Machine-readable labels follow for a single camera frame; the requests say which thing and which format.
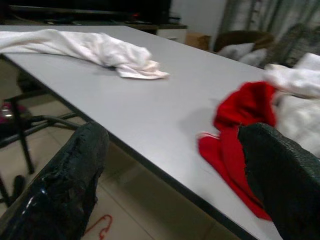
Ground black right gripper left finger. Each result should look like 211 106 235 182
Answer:
0 121 111 240

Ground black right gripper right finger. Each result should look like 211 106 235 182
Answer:
236 122 320 240

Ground red plastic hanger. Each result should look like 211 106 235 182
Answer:
83 214 113 240

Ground white denim jeans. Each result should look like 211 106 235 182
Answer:
273 92 320 160

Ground red shirt with white stripes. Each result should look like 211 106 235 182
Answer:
196 80 279 221

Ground pink vacuum cleaner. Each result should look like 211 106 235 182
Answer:
0 99 27 126

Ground plain white shirt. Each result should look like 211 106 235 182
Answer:
262 52 320 99

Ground grey table black legs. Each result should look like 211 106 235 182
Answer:
0 24 320 240

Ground white pillow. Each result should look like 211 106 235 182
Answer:
239 47 270 68
217 42 256 61

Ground white crumpled cloth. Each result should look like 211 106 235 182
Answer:
0 28 171 81

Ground brown wicker chair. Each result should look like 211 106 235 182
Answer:
214 29 276 55

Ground brown cardboard box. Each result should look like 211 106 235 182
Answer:
185 32 212 51

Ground pale patterned curtain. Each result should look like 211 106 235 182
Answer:
219 0 320 66

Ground black television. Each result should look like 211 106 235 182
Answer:
0 0 173 25

